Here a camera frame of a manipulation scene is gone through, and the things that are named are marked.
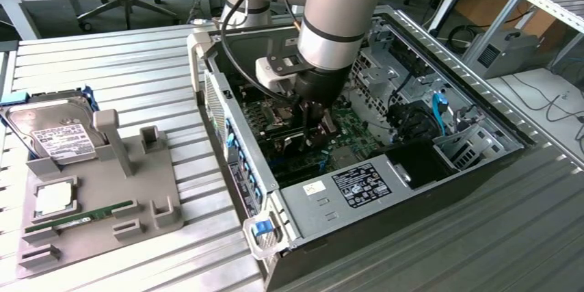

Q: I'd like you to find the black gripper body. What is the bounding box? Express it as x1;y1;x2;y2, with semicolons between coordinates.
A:
294;64;354;105

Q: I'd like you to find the CPU socket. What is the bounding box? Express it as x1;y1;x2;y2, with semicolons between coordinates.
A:
268;100;299;125

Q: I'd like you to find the green motherboard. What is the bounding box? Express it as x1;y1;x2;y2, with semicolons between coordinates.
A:
236;83;394;187

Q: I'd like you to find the silver chipset heatsink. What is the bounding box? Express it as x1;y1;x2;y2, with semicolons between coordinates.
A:
331;150;363;167

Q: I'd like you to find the perforated metal drive cage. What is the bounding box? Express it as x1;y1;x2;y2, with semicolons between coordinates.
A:
354;18;442;129

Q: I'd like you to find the open black PC case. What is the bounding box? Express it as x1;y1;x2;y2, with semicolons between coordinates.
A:
187;4;543;292

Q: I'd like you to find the black plastic shroud box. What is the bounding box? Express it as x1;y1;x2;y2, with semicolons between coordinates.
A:
368;140;460;191

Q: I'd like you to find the grey power supply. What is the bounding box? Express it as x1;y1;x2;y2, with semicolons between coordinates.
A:
276;154;415;242

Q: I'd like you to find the blue case latch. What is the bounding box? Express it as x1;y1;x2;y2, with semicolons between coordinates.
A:
252;221;274;237

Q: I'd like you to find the grey disk bay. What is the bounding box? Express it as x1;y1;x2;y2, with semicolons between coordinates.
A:
432;124;508;173

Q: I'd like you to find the grey controller box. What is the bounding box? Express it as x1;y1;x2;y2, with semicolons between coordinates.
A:
474;28;546;80

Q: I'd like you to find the grey parts rack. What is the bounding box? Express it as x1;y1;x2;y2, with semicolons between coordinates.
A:
16;109;187;281

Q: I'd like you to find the white side table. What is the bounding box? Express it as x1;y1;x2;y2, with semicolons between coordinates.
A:
486;66;584;151

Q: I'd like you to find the silver hard disk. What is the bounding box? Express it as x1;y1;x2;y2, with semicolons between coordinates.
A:
0;97;100;166

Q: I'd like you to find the green RAM stick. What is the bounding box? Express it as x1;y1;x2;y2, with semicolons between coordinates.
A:
24;201;136;235

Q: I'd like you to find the silver CPU chip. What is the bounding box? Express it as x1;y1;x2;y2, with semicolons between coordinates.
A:
35;182;76;217

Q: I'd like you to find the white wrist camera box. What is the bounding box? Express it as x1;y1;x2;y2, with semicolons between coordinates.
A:
254;54;306;95

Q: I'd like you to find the black drive cable bundle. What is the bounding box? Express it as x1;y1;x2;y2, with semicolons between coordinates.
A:
386;66;442;142

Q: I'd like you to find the blue SATA wire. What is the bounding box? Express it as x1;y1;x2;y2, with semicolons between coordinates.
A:
431;92;452;136

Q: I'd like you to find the black camera cable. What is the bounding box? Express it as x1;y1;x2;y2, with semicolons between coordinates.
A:
220;0;298;103

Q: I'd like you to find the coiled black cable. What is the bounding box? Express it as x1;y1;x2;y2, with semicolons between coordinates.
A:
447;24;479;52

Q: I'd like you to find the aluminium profile frame table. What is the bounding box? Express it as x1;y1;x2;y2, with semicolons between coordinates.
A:
460;0;584;77

